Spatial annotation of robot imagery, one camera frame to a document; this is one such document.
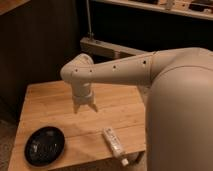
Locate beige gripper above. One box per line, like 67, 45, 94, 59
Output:
72, 83, 98, 114

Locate white plastic bottle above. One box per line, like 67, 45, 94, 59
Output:
102, 127, 129, 166

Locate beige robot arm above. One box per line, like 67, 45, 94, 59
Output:
60, 48, 213, 171

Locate black ceramic bowl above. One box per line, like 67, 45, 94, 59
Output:
24, 126, 65, 167

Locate wooden table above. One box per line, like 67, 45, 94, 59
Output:
8, 81, 146, 171

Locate grey metal beam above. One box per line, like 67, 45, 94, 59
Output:
80, 37, 144, 59

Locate metal vertical pole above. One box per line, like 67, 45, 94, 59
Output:
86, 0, 94, 41

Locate wooden shelf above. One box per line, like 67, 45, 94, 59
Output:
94, 0, 213, 21

